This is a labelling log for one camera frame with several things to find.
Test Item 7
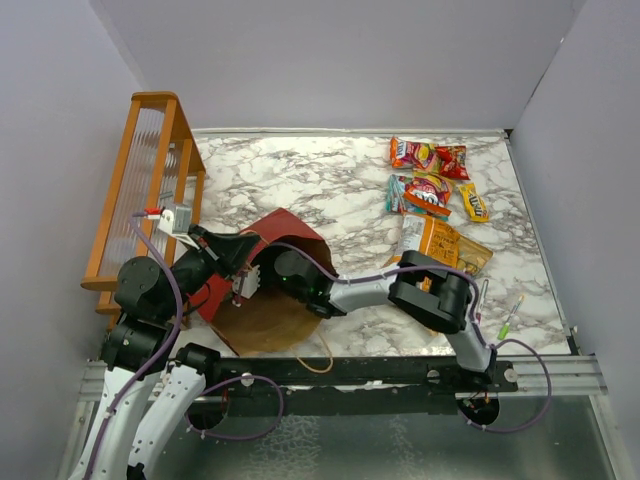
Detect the orange white snack packet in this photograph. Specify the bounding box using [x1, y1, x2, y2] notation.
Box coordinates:
[403, 171, 454, 221]

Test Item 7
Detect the colourful Fox's fruits bag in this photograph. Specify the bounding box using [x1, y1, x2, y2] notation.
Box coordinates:
[390, 137, 440, 171]

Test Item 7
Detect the pink marker pen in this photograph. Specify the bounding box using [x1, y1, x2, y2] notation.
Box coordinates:
[475, 278, 490, 324]

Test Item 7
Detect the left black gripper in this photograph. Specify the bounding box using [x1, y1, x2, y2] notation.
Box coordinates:
[159, 221, 262, 318]

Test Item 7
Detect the red snack packet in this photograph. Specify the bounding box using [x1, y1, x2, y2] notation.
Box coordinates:
[435, 145, 470, 181]

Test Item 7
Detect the gold crispy snack bag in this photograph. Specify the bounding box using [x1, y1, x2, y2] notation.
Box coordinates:
[382, 234, 495, 294]

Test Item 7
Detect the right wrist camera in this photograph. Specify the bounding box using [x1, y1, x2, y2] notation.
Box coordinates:
[231, 266, 261, 307]

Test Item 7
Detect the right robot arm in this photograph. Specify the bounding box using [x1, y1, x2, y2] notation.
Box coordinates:
[273, 246, 496, 391]

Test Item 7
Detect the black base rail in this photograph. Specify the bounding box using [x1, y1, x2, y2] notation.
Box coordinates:
[174, 343, 517, 418]

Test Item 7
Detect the red brown paper bag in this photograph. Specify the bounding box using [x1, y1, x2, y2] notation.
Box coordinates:
[193, 208, 336, 356]

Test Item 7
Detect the yellow M&M's bag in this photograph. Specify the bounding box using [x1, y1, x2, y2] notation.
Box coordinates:
[458, 183, 490, 223]

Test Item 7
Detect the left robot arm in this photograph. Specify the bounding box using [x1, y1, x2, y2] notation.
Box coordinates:
[71, 225, 260, 479]

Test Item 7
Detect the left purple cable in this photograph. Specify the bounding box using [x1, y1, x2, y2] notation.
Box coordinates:
[82, 208, 285, 480]

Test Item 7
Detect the green Fox's candy bag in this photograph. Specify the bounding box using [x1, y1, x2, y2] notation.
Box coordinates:
[385, 174, 412, 214]

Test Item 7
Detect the green marker pen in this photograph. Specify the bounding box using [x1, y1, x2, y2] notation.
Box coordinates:
[497, 294, 525, 341]

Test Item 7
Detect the orange chips bag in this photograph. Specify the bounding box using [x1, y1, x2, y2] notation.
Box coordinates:
[389, 213, 460, 267]

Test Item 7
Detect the wooden rack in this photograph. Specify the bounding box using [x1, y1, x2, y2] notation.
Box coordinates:
[81, 91, 206, 327]

